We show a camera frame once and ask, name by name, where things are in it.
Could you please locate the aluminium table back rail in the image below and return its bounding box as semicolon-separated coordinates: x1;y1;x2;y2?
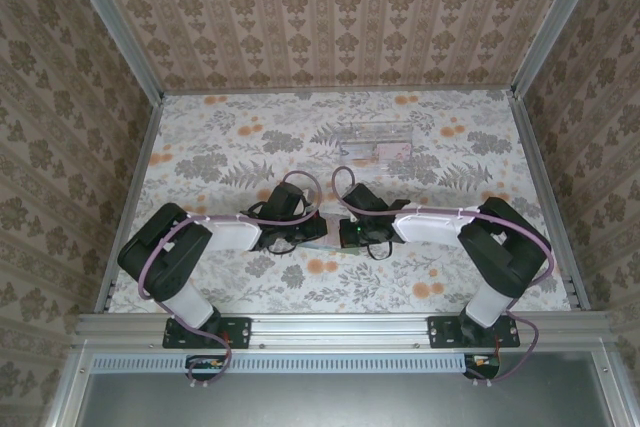
162;88;516;97

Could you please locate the aluminium frame post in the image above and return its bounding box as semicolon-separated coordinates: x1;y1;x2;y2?
63;0;166;101
512;0;601;98

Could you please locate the aluminium lower frame profile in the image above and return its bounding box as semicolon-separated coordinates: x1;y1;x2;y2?
592;346;627;427
44;341;94;427

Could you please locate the blue and pink card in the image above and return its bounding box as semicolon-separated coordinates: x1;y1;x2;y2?
342;142;379;161

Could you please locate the black electronics board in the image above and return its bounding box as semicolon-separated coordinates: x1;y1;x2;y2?
185;354;227;381
463;352;502;380

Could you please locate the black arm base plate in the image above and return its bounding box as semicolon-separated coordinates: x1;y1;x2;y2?
427;315;521;350
162;315;252;350

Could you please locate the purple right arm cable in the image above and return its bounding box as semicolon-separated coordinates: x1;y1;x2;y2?
332;165;555;389

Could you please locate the grey metal sheet panel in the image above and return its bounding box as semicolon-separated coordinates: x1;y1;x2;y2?
74;350;616;427

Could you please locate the pink floral credit card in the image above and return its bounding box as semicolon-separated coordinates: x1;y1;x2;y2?
324;216;344;244

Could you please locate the white slotted cable duct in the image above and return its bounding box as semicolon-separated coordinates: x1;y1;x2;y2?
92;352;469;373

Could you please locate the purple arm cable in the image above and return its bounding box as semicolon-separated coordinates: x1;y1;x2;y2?
137;170;324;391
332;165;555;389

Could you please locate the pale pink card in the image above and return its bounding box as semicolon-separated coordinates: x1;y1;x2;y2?
377;142;412;161

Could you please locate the aluminium table side rail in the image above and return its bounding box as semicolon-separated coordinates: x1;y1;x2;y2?
507;89;592;312
94;94;166;313

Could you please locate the aluminium front rail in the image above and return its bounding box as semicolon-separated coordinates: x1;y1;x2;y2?
74;311;615;351

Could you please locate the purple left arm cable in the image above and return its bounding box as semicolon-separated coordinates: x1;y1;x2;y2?
137;170;324;391

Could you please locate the clear acrylic box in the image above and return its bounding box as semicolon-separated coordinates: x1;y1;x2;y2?
335;120;416;171

